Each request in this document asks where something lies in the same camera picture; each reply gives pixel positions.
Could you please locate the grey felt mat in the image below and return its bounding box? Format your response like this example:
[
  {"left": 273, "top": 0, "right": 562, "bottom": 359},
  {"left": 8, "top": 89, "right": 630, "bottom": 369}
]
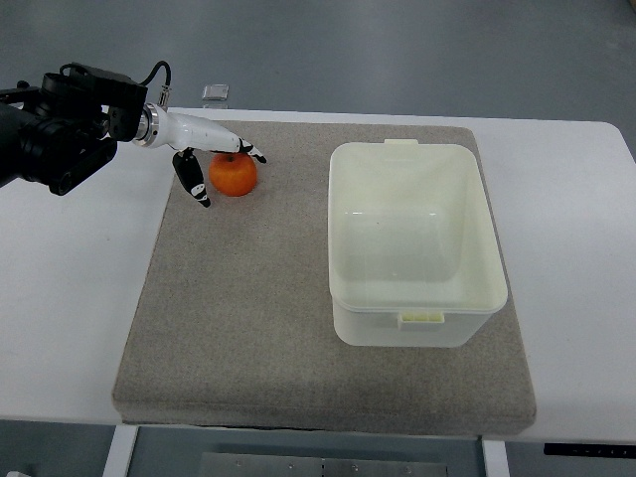
[{"left": 112, "top": 120, "right": 536, "bottom": 435}]

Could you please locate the black table control panel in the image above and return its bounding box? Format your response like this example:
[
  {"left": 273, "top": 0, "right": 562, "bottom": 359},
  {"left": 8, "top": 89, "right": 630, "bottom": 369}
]
[{"left": 544, "top": 442, "right": 636, "bottom": 459}]

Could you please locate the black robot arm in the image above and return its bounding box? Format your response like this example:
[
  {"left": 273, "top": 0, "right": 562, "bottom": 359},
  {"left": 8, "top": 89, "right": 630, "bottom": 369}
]
[{"left": 1, "top": 61, "right": 172, "bottom": 196}]

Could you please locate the orange fruit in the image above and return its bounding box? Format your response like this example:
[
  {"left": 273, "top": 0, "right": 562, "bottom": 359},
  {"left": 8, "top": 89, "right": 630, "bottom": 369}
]
[{"left": 208, "top": 153, "right": 257, "bottom": 197}]

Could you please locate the white right table leg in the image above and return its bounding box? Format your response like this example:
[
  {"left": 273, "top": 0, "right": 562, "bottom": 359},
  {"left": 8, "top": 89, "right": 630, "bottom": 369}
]
[{"left": 482, "top": 440, "right": 510, "bottom": 477}]

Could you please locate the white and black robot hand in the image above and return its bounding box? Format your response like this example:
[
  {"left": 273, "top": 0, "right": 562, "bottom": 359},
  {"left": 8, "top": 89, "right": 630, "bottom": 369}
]
[{"left": 150, "top": 111, "right": 266, "bottom": 208}]

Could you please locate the white left table leg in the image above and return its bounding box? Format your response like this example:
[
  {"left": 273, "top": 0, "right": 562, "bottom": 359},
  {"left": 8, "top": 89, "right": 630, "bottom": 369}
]
[{"left": 102, "top": 425, "right": 138, "bottom": 477}]

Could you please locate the small clear floor plate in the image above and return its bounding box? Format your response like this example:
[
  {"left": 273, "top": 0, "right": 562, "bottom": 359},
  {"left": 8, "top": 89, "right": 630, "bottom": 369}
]
[{"left": 202, "top": 83, "right": 230, "bottom": 101}]

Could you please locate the white plastic box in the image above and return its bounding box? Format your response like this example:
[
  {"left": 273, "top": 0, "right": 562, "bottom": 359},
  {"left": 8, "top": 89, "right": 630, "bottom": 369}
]
[{"left": 328, "top": 139, "right": 508, "bottom": 348}]

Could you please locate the white table leg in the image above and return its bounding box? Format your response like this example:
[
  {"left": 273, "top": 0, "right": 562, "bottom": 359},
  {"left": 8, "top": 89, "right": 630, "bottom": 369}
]
[
  {"left": 482, "top": 440, "right": 510, "bottom": 477},
  {"left": 102, "top": 425, "right": 138, "bottom": 477}
]

